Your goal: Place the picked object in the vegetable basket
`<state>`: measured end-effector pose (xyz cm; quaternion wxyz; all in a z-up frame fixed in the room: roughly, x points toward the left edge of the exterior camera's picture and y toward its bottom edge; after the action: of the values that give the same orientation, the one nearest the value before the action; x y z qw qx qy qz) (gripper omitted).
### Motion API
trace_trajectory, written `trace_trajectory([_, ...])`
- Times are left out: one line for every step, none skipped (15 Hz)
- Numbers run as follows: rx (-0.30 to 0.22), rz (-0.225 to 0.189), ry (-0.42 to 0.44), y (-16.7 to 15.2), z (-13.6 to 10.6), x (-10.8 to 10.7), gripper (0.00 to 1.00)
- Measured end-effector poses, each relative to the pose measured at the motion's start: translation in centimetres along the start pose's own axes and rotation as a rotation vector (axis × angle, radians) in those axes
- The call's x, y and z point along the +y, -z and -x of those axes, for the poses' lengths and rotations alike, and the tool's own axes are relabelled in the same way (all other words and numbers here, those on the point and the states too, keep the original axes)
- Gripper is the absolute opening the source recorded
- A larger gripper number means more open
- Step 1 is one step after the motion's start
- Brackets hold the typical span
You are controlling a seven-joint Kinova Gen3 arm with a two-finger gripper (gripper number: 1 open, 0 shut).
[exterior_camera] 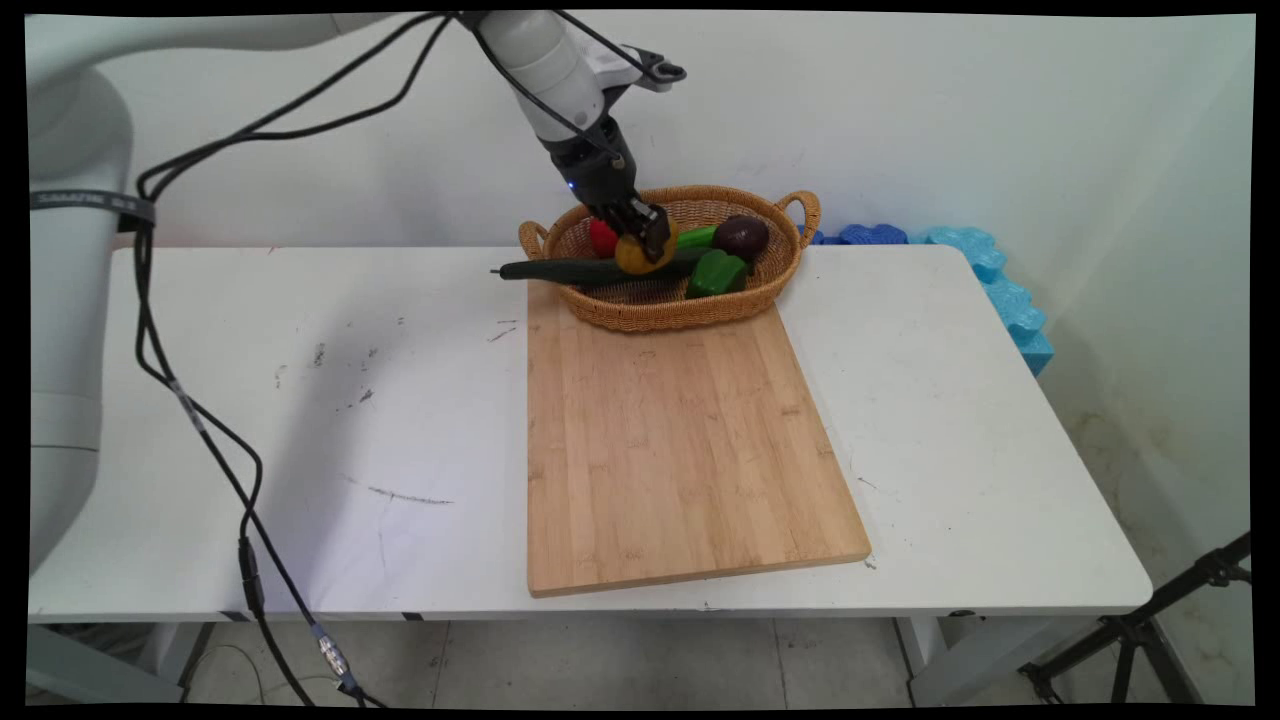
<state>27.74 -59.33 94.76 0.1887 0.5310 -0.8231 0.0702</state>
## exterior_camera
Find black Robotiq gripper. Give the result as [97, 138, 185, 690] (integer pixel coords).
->
[545, 115, 674, 265]

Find brown toy potato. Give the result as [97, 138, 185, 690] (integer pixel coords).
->
[614, 226, 680, 277]

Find dark green toy cucumber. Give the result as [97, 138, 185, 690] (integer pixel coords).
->
[490, 248, 709, 288]

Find woven wicker basket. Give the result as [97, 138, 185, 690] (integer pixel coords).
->
[518, 185, 823, 334]

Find green toy bell pepper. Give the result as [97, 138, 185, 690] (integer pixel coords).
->
[686, 250, 750, 300]

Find dark purple toy avocado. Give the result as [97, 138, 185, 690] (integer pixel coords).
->
[712, 214, 771, 264]

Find wooden cutting board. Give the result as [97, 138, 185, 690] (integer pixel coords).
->
[526, 280, 873, 599]

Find white table leg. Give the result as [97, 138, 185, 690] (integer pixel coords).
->
[893, 614, 1096, 707]

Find black tripod stand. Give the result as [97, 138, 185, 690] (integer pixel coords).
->
[1018, 532, 1253, 706]

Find grey table leg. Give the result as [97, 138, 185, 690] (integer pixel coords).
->
[26, 622, 217, 705]

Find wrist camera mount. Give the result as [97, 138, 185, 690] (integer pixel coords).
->
[584, 42, 689, 97]

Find black cable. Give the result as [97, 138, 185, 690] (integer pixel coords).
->
[134, 10, 641, 707]
[133, 10, 459, 707]

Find black velcro strap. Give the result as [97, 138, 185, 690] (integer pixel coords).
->
[29, 189, 158, 233]

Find thin white floor cable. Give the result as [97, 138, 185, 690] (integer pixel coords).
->
[180, 642, 346, 701]

